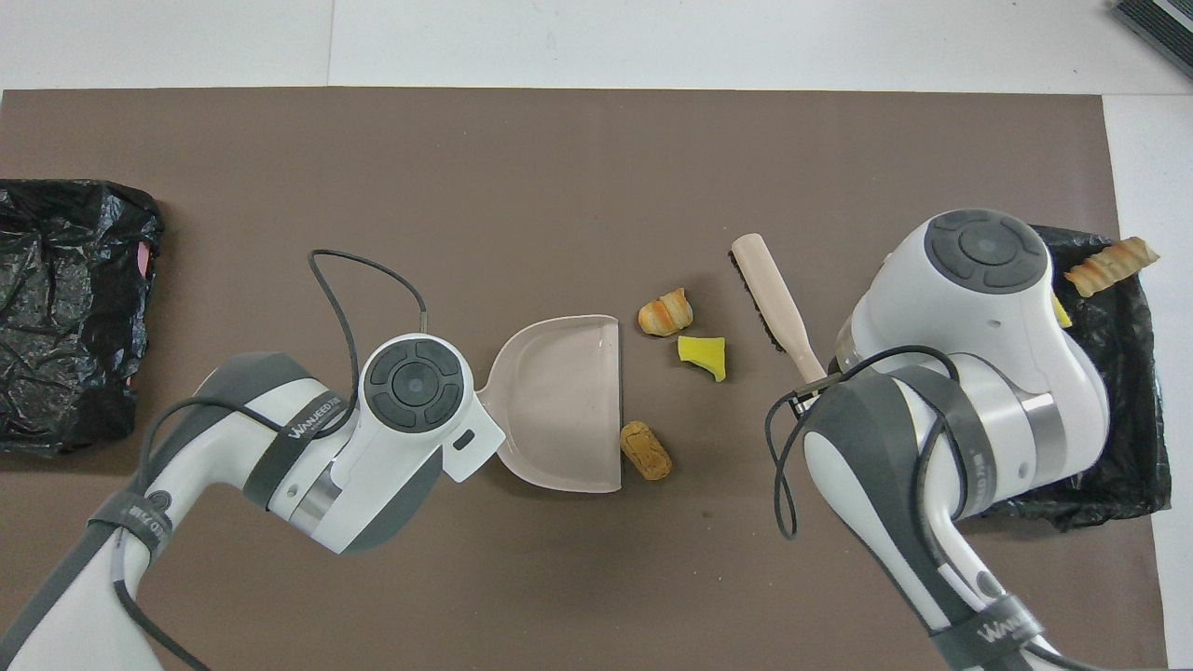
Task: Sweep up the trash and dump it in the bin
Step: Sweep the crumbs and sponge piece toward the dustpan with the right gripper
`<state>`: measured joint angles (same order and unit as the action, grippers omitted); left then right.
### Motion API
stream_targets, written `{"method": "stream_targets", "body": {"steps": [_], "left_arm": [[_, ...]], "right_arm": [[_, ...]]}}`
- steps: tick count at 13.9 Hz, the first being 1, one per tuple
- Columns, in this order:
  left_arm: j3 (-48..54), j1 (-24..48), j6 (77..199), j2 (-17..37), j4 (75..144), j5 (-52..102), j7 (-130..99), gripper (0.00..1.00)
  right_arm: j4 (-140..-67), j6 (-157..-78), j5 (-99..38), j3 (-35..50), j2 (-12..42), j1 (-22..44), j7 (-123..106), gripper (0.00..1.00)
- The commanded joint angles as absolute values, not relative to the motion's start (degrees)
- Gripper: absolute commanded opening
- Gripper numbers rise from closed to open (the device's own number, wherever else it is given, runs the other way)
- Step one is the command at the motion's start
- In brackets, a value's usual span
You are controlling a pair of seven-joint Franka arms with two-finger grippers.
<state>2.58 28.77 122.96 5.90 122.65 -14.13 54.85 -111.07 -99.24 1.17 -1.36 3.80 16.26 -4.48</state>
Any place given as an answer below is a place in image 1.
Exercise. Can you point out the beige hand brush black bristles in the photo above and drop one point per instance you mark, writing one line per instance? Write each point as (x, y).
(769, 289)

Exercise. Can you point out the pale toy pastry piece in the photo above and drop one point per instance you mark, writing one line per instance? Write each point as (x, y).
(665, 312)

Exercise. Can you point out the brown toy bread roll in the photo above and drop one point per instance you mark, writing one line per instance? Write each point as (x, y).
(646, 450)

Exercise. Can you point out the beige plastic dustpan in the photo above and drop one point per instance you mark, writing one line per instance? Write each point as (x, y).
(564, 410)

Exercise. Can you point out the yellow green sponge piece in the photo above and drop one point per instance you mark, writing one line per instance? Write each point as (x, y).
(1061, 312)

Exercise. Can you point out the orange striped toy croissant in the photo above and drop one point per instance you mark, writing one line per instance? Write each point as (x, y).
(1109, 266)

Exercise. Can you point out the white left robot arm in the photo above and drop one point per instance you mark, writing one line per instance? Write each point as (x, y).
(401, 401)

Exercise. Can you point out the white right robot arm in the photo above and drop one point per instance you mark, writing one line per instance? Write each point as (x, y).
(979, 373)

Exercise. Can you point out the black bag lined bin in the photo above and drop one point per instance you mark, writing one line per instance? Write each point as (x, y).
(1132, 373)

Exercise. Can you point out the black bag bin pink spot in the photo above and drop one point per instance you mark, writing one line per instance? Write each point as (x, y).
(65, 308)

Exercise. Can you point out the brown table mat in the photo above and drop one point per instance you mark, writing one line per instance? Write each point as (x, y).
(559, 168)

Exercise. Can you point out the dark grey ribbed object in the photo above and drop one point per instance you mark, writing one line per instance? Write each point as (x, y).
(1156, 28)

